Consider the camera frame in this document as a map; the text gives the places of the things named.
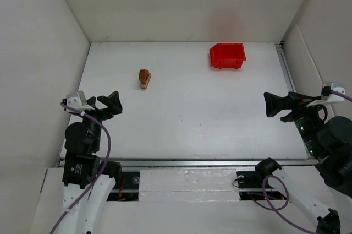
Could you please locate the aluminium right rail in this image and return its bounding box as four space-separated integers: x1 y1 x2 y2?
274 42 318 160

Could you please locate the reddish arch wood block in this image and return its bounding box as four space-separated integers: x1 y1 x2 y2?
145 72 151 83

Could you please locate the light long wood block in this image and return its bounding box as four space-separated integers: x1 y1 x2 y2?
140 79 149 90

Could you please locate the red plastic bin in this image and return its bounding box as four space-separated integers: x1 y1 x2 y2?
210 43 246 69

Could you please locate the aluminium rail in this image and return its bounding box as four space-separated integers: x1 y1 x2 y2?
274 42 318 160
56 157 318 167

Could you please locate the white foam front panel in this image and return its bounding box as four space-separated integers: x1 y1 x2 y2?
139 168 239 203

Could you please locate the reddish short wood block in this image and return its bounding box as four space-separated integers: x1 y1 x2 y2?
139 69 149 82

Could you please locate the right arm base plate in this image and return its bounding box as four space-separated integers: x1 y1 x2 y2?
233 171 286 201

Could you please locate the aluminium front rail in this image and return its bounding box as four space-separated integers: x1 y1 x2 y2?
56 157 318 167

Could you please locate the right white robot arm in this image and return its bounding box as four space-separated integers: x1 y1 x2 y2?
255 90 351 233

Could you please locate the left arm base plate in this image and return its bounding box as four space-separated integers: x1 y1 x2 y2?
107 171 140 202

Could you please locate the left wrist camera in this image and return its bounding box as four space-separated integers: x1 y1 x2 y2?
65 90 94 113

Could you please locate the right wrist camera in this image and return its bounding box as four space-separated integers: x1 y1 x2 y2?
307 82 345 107

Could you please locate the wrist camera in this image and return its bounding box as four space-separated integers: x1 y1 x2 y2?
307 82 345 107
65 90 94 113

